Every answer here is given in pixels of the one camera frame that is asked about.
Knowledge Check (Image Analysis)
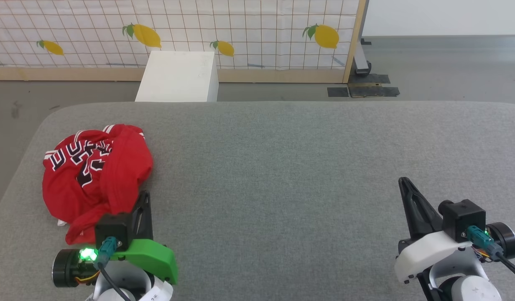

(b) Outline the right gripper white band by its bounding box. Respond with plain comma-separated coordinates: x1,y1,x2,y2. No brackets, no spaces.
394,177,515,285

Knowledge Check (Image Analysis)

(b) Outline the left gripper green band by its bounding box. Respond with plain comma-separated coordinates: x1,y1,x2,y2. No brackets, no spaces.
53,191,178,288

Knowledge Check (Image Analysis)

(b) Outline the red and white basketball jersey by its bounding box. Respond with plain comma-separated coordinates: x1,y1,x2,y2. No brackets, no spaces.
42,124,154,245

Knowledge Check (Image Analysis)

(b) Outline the grey fabric sofa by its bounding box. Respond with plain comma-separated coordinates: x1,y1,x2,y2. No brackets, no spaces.
0,102,515,301

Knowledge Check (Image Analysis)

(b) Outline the white rectangular box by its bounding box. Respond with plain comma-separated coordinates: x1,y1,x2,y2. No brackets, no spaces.
135,51,219,102

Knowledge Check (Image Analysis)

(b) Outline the grey metal partition stand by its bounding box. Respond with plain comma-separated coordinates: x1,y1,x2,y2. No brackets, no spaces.
353,0,373,77

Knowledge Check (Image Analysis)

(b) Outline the lemon print partition screen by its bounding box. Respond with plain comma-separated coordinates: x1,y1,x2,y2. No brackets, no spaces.
0,0,370,83

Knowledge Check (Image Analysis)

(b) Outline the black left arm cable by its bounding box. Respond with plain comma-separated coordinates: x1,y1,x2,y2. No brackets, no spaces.
94,236,133,301

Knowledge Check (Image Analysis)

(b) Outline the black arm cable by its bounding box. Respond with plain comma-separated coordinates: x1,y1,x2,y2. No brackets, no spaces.
467,226,515,281
94,236,133,301

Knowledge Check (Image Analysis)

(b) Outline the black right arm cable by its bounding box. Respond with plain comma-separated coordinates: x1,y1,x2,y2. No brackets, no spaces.
467,226,515,281

